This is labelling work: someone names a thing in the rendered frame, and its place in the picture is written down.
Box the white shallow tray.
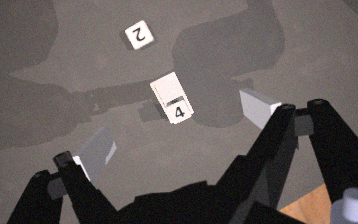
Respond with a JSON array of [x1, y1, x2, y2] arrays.
[[150, 71, 194, 124]]

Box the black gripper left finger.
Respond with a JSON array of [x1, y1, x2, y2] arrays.
[[6, 125, 131, 224]]

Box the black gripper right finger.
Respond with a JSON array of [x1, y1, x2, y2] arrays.
[[183, 88, 358, 224]]

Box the white cube face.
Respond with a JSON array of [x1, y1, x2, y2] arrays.
[[125, 21, 154, 49], [166, 96, 192, 124]]

